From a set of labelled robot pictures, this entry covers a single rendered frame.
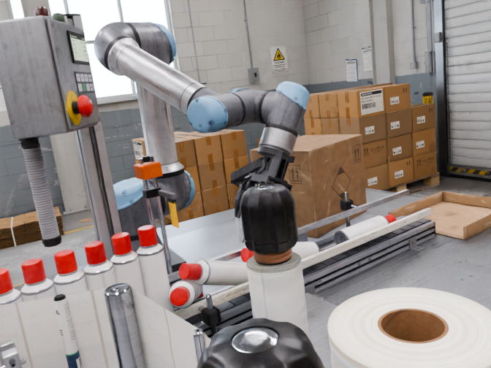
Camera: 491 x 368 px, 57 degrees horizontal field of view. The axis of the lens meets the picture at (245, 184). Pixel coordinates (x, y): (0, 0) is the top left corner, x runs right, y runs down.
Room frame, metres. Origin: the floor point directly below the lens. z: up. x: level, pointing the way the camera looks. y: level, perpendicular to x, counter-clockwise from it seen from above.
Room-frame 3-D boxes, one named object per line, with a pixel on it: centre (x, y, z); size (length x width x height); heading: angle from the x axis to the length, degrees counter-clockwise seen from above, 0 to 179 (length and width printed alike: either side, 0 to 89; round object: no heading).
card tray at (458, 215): (1.39, -0.64, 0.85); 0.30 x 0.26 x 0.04; 123
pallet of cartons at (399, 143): (4.90, -1.40, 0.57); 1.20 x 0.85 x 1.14; 119
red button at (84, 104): (0.81, 0.26, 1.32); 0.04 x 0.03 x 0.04; 178
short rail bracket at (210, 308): (0.81, 0.10, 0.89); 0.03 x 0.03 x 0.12; 33
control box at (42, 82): (0.86, 0.33, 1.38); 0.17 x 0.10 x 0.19; 178
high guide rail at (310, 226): (1.04, -0.03, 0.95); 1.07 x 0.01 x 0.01; 123
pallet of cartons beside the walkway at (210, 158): (4.79, 0.57, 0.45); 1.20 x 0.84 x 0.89; 29
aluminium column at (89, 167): (0.94, 0.30, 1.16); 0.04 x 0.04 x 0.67; 33
